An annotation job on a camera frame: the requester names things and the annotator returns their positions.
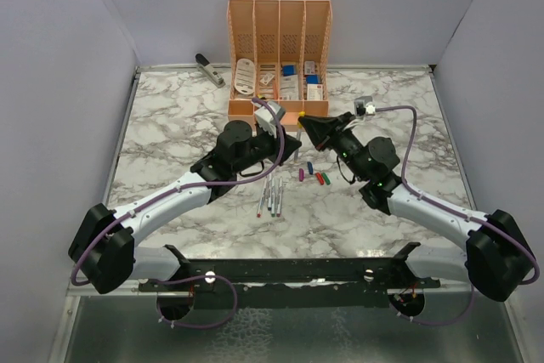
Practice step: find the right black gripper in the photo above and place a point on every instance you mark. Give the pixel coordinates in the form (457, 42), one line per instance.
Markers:
(325, 132)

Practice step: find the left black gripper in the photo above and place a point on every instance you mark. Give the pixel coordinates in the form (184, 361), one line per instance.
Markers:
(275, 143)

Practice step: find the red pen cap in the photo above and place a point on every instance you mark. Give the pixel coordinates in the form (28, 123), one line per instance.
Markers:
(320, 178)

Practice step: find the red-end white marker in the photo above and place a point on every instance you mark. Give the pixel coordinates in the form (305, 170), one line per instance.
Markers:
(262, 198)

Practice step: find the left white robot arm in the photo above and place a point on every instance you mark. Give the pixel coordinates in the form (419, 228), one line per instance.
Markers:
(106, 247)

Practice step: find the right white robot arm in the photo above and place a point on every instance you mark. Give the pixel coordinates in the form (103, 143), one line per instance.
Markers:
(498, 256)

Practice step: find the green pen cap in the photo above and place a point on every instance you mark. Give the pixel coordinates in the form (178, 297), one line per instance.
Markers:
(326, 179)

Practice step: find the white printed box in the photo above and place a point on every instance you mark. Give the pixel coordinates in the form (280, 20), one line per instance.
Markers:
(315, 92)

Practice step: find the purple-end white marker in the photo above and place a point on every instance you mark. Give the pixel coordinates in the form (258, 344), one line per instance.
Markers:
(279, 197)

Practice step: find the blue eraser box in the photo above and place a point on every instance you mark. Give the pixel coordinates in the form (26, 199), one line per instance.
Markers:
(313, 79)

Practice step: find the white paper package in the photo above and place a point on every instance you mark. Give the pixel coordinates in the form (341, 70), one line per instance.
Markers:
(289, 88)

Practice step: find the green-end white marker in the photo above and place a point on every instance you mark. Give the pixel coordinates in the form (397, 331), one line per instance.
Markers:
(273, 197)

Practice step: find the blue-end white marker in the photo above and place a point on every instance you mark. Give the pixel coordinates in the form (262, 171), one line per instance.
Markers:
(269, 192)

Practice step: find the white red staples box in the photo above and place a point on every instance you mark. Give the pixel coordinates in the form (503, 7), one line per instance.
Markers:
(311, 68)

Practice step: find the blue stamp box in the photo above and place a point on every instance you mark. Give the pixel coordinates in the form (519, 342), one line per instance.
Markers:
(289, 70)

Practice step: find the small white red box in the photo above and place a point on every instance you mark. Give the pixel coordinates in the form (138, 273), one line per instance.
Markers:
(267, 78)

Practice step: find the white oval label card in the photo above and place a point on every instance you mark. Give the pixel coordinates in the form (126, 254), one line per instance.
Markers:
(245, 77)

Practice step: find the orange plastic desk organizer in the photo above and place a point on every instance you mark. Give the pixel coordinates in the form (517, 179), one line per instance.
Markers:
(273, 33)

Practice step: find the black grey stapler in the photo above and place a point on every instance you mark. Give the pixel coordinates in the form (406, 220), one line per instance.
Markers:
(207, 69)

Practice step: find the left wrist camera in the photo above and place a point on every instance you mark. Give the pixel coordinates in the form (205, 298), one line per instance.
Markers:
(266, 119)

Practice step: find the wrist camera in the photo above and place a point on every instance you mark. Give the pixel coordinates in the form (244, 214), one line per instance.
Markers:
(364, 106)
(266, 119)

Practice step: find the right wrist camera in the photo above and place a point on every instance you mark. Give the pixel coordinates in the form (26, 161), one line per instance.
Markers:
(364, 106)

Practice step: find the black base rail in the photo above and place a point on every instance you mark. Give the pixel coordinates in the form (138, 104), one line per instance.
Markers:
(290, 283)

